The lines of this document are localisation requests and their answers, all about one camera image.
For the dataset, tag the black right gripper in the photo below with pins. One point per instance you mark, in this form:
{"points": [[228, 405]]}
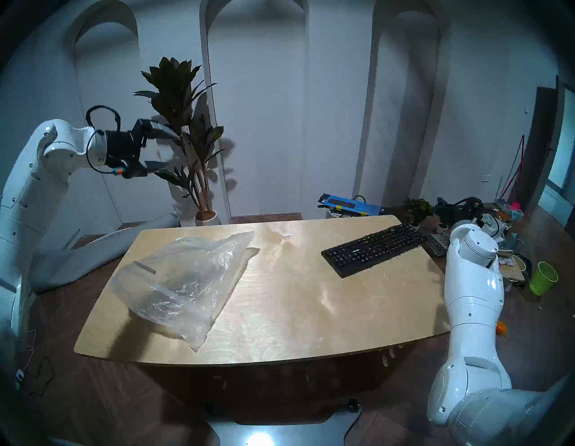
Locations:
{"points": [[449, 211]]}

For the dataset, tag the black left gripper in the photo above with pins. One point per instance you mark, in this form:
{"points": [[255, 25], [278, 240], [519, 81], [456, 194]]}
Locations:
{"points": [[123, 148]]}

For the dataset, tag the black round pan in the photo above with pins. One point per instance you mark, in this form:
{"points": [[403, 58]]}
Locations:
{"points": [[524, 267]]}

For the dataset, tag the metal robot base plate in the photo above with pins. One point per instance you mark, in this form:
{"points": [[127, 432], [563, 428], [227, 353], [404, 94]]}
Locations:
{"points": [[283, 431]]}

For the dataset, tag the tall dark leafy plant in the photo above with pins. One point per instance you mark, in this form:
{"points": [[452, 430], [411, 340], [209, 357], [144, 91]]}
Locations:
{"points": [[175, 99]]}

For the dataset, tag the white open box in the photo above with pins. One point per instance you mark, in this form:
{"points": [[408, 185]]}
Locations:
{"points": [[494, 225]]}

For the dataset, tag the green plastic basket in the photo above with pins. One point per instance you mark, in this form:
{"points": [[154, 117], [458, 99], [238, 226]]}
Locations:
{"points": [[543, 278]]}

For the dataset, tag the grey dish rack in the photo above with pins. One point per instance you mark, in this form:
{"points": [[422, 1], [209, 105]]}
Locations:
{"points": [[436, 245]]}

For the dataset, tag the small bushy green plant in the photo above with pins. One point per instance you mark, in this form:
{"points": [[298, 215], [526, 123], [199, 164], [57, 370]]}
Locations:
{"points": [[417, 209]]}

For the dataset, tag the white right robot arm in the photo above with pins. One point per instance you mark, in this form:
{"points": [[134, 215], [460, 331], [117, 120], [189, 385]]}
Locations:
{"points": [[471, 292]]}

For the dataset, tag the dark brown open door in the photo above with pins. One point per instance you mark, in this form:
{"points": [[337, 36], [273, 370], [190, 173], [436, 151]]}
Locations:
{"points": [[539, 144]]}

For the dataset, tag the blue keyboard box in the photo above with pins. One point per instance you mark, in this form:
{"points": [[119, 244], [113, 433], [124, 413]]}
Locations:
{"points": [[350, 204]]}

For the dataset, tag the orange fluffy ball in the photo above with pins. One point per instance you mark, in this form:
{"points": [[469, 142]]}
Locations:
{"points": [[502, 329]]}

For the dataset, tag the black keyboard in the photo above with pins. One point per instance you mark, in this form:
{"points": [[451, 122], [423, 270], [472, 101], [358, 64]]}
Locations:
{"points": [[373, 249]]}

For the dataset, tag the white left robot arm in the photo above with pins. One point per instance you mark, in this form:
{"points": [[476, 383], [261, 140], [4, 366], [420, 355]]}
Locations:
{"points": [[27, 193]]}

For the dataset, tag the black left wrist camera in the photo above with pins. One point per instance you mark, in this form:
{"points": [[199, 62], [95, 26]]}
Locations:
{"points": [[132, 172]]}

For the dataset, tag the wooden board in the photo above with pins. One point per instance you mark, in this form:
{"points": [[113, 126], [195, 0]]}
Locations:
{"points": [[514, 272]]}

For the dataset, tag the white plant pot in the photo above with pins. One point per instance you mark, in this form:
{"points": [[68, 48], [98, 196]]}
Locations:
{"points": [[206, 219]]}

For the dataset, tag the clear plastic bag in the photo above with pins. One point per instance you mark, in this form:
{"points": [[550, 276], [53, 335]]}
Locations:
{"points": [[188, 283]]}

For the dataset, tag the dark wooden table base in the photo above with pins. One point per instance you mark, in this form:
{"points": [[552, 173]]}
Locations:
{"points": [[278, 386]]}

